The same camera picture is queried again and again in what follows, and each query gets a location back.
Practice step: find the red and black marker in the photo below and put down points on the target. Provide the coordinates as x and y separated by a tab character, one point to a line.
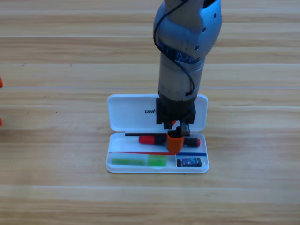
147	140

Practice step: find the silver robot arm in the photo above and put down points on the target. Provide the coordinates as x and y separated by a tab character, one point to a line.
182	35

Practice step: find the green and white highlighter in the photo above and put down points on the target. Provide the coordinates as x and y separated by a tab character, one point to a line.
154	160

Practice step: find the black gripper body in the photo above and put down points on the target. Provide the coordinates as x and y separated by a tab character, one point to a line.
175	112

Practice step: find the white Unitree pencil case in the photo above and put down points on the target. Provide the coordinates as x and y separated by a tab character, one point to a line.
129	112

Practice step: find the black eraser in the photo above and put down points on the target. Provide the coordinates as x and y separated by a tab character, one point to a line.
188	162

